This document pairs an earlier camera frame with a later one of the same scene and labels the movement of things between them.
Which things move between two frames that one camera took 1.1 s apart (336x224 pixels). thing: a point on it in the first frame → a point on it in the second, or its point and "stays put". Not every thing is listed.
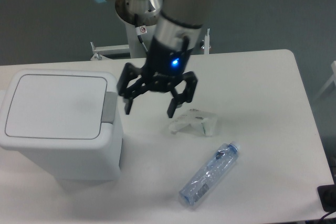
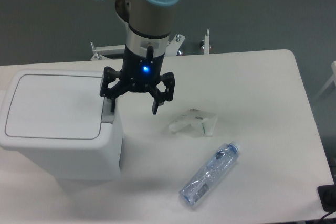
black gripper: [166, 62] → [140, 74]
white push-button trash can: [68, 122] stays put
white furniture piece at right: [333, 65] stays put
